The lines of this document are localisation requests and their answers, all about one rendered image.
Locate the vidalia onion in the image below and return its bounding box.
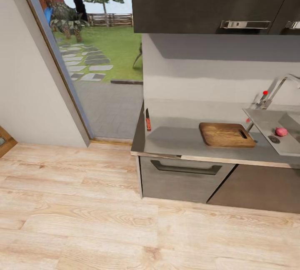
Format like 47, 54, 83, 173
275, 128, 288, 137

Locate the cutting board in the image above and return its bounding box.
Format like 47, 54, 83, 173
199, 122, 256, 148

